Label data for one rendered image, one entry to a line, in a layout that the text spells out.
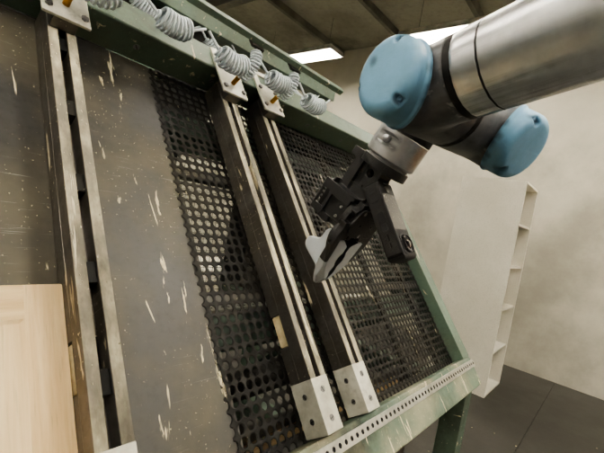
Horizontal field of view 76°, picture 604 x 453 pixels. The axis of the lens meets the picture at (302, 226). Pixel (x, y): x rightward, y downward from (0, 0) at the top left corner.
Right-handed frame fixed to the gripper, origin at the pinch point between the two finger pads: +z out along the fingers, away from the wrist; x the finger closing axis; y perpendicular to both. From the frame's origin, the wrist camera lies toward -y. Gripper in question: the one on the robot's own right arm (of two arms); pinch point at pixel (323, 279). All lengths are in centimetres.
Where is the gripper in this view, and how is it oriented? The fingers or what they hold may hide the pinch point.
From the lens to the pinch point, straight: 60.8
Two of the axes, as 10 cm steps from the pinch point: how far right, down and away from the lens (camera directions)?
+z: -5.0, 8.0, 3.3
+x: -6.4, -0.9, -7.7
